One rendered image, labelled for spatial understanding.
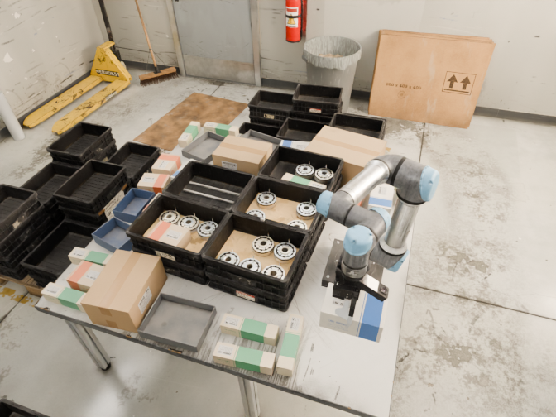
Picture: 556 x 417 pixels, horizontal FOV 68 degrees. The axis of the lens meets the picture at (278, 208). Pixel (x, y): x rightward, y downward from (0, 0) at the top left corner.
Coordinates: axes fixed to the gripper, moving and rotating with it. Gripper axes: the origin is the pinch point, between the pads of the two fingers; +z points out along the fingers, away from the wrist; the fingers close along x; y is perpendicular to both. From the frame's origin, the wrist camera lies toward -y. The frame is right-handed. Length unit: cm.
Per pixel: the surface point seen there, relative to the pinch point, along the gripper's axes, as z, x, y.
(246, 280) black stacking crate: 25, -17, 47
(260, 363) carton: 34.5, 11.8, 30.8
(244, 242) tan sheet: 27, -39, 57
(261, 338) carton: 37, 1, 34
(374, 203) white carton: 32, -90, 3
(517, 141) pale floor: 112, -307, -111
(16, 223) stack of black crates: 59, -38, 211
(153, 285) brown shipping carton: 31, -7, 88
